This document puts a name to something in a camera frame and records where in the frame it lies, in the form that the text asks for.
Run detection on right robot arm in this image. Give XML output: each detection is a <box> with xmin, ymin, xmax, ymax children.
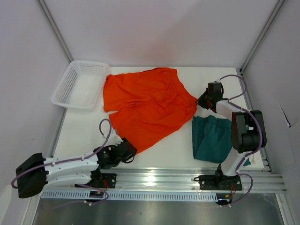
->
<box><xmin>197</xmin><ymin>82</ymin><xmax>267</xmax><ymax>189</ymax></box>

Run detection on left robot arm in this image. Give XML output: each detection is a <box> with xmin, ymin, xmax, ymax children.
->
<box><xmin>12</xmin><ymin>138</ymin><xmax>137</xmax><ymax>199</ymax></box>

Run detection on right aluminium frame post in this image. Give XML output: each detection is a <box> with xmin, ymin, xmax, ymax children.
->
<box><xmin>240</xmin><ymin>0</ymin><xmax>287</xmax><ymax>74</ymax></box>

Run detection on aluminium mounting rail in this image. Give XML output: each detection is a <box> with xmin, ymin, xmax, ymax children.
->
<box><xmin>44</xmin><ymin>165</ymin><xmax>287</xmax><ymax>193</ymax></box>

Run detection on left aluminium frame post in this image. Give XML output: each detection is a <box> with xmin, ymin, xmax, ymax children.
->
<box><xmin>36</xmin><ymin>0</ymin><xmax>74</xmax><ymax>62</ymax></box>

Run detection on right table edge rail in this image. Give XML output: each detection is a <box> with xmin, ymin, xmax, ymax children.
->
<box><xmin>235</xmin><ymin>68</ymin><xmax>274</xmax><ymax>174</ymax></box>

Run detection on white plastic basket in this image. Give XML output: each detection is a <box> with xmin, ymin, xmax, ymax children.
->
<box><xmin>51</xmin><ymin>60</ymin><xmax>110</xmax><ymax>111</ymax></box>

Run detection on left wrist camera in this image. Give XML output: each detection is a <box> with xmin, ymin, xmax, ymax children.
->
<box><xmin>109</xmin><ymin>129</ymin><xmax>123</xmax><ymax>145</ymax></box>

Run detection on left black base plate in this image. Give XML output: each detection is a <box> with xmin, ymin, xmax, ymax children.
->
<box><xmin>85</xmin><ymin>173</ymin><xmax>117</xmax><ymax>189</ymax></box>

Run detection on white slotted cable duct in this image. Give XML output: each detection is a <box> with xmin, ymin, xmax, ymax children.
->
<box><xmin>41</xmin><ymin>189</ymin><xmax>233</xmax><ymax>202</ymax></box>

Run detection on orange shorts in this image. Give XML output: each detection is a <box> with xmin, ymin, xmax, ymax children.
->
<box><xmin>103</xmin><ymin>67</ymin><xmax>197</xmax><ymax>153</ymax></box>

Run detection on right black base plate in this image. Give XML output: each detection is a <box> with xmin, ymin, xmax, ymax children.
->
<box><xmin>194</xmin><ymin>175</ymin><xmax>243</xmax><ymax>191</ymax></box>

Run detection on green shorts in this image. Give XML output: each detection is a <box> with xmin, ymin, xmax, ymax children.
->
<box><xmin>191</xmin><ymin>115</ymin><xmax>257</xmax><ymax>167</ymax></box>

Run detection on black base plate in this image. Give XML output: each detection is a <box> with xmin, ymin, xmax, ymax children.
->
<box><xmin>85</xmin><ymin>173</ymin><xmax>117</xmax><ymax>189</ymax></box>
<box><xmin>194</xmin><ymin>175</ymin><xmax>243</xmax><ymax>191</ymax></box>

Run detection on aluminium frame post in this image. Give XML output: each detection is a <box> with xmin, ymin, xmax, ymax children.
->
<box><xmin>36</xmin><ymin>0</ymin><xmax>74</xmax><ymax>62</ymax></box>
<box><xmin>240</xmin><ymin>0</ymin><xmax>287</xmax><ymax>74</ymax></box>

